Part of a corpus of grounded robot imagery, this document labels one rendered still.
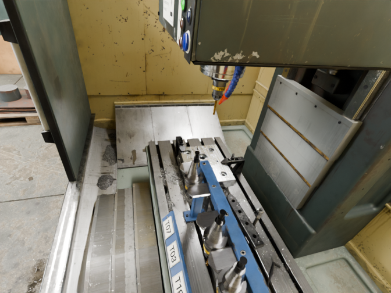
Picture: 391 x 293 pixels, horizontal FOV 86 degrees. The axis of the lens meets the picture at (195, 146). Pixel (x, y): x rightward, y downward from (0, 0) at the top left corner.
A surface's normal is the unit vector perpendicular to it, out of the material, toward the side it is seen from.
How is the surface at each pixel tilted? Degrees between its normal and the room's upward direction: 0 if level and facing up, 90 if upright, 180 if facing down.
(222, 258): 0
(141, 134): 24
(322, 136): 90
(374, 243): 90
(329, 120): 90
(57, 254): 0
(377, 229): 90
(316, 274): 0
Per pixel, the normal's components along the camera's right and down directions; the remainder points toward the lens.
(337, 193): -0.96, 0.07
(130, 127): 0.21, -0.47
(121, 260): 0.15, -0.70
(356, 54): 0.26, 0.61
